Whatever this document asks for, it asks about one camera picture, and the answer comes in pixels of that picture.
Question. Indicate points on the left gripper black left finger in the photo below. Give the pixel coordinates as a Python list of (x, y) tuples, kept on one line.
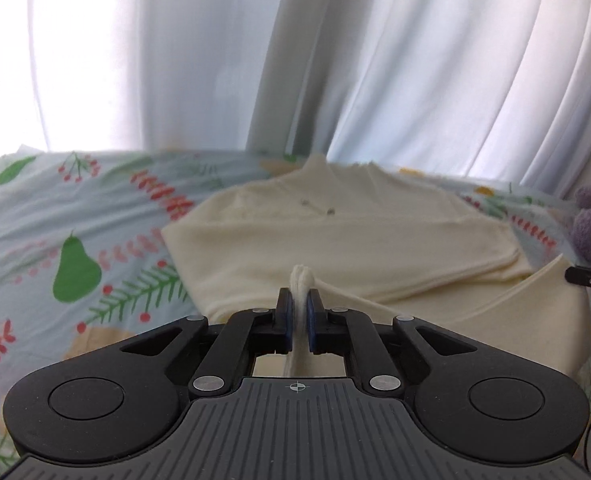
[(273, 329)]

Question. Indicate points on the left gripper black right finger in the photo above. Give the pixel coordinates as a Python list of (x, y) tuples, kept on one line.
[(325, 329)]

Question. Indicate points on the cream knit sweater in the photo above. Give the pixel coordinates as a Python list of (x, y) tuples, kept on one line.
[(383, 245)]

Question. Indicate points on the floral fruit print bedsheet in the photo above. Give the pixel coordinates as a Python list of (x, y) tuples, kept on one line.
[(83, 261)]

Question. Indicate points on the white sheer curtain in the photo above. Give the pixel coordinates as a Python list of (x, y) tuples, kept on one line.
[(485, 89)]

